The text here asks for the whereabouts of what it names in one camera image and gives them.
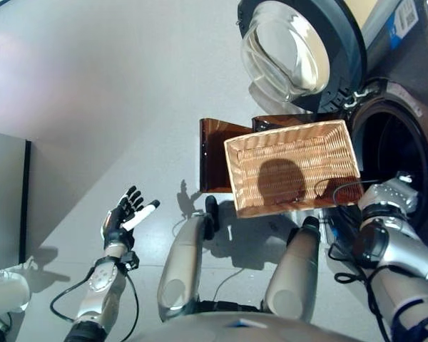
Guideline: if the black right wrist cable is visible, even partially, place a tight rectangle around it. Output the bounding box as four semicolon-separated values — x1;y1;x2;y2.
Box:
313;177;397;339

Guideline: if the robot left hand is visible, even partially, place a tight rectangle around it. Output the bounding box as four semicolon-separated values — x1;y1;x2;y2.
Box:
100;185;161;249

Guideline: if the thin white floor cable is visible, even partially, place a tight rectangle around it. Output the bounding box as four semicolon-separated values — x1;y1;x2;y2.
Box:
170;213;204;238

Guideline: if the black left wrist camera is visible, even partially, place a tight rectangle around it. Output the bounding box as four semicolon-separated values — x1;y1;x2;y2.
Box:
123;251;141;271

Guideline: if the woven wicker laundry basket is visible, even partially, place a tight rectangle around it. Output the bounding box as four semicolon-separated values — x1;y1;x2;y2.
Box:
223;120;365;219

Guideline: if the blue white energy label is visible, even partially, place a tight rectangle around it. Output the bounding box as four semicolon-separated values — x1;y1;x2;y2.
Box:
387;0;420;49

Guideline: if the white and beige cabinet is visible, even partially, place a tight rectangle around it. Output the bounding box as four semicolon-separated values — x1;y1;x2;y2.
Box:
342;0;389;28

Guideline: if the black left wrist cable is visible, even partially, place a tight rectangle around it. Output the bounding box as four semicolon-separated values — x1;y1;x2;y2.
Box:
49;270;140;341

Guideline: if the silver robot left leg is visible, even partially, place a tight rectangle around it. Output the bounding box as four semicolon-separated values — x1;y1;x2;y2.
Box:
156;195;220;321

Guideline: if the silver robot right leg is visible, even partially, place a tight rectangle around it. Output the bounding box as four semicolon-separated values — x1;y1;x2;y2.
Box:
263;215;322;321

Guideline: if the glossy brown wooden stool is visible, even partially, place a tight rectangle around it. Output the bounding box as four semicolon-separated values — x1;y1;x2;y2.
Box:
198;114;322;195

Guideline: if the grey robot torso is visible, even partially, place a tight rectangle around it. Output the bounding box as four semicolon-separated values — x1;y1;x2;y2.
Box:
138;312;386;342

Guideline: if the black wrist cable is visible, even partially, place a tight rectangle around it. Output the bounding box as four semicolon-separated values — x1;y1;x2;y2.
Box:
313;177;397;339
49;270;140;341

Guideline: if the grey front-load washing machine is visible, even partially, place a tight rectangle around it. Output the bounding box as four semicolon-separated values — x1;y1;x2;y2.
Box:
317;0;428;342

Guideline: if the round glass washer door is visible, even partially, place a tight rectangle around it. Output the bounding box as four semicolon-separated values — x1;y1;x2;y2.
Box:
235;0;368;113

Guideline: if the white round object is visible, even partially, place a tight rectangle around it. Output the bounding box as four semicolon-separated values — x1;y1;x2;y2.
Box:
0;270;31;318

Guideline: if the grey panel with black edge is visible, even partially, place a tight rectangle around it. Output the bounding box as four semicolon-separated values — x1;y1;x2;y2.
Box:
0;130;32;266

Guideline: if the silver robot leg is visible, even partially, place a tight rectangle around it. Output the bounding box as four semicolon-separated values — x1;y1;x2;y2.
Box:
263;215;322;321
156;195;220;321

